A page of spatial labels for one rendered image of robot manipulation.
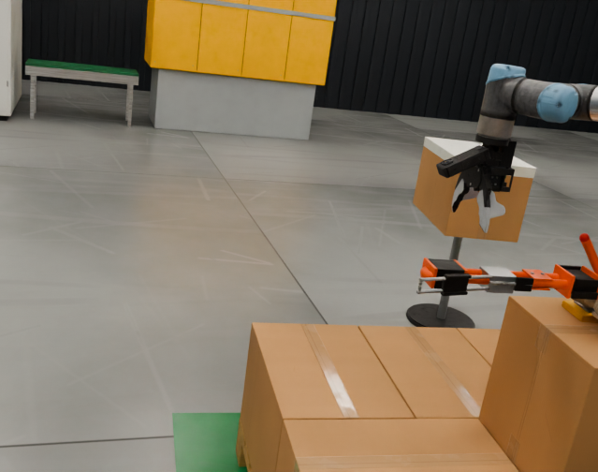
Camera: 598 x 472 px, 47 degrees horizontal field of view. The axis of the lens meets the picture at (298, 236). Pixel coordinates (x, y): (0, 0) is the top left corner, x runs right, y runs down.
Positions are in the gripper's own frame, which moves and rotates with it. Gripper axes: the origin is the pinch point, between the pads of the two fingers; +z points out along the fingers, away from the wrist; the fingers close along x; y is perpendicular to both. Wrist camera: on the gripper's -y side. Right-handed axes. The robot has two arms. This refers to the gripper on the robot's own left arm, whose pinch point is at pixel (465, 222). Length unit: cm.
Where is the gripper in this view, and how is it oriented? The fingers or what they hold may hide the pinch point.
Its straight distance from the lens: 161.3
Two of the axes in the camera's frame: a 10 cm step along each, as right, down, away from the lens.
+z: -1.3, 9.4, 3.1
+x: -2.6, -3.4, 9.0
